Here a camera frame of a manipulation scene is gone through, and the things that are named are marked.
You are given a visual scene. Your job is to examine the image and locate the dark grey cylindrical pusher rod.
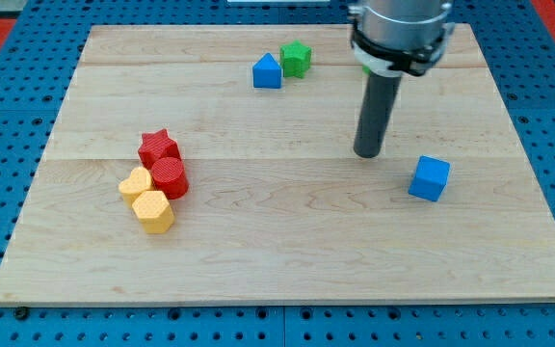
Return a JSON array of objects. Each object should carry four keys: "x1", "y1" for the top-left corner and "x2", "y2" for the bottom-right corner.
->
[{"x1": 354, "y1": 73, "x2": 401, "y2": 158}]

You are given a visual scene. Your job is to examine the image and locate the blue cube block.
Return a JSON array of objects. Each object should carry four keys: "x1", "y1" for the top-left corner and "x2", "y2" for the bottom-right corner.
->
[{"x1": 408, "y1": 155, "x2": 451, "y2": 201}]

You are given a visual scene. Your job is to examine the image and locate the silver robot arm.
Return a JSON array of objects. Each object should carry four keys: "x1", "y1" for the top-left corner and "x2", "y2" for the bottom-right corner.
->
[{"x1": 348, "y1": 0, "x2": 455, "y2": 158}]

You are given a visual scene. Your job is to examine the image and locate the light wooden board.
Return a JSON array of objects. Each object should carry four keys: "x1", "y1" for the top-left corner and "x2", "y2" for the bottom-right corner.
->
[{"x1": 0, "y1": 24, "x2": 555, "y2": 307}]

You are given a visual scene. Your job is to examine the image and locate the green star block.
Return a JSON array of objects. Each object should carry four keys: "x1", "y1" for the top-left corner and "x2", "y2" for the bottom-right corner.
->
[{"x1": 279, "y1": 40, "x2": 312, "y2": 79}]

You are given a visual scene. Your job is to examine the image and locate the blue triangular prism block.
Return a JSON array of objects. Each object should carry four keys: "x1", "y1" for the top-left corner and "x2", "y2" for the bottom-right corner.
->
[{"x1": 252, "y1": 53, "x2": 282, "y2": 89}]

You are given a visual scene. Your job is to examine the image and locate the red cylinder block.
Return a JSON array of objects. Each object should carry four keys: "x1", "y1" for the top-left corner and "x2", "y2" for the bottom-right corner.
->
[{"x1": 151, "y1": 157, "x2": 189, "y2": 200}]

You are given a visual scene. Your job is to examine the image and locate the red star block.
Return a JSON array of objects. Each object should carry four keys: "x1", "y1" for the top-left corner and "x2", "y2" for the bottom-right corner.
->
[{"x1": 138, "y1": 128, "x2": 182, "y2": 170}]

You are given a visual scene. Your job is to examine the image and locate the yellow hexagon block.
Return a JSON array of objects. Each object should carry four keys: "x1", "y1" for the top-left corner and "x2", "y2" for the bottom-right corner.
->
[{"x1": 132, "y1": 191, "x2": 175, "y2": 234}]

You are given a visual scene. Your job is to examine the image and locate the yellow heart block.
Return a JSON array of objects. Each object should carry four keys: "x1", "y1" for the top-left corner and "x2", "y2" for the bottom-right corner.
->
[{"x1": 118, "y1": 167, "x2": 154, "y2": 208}]

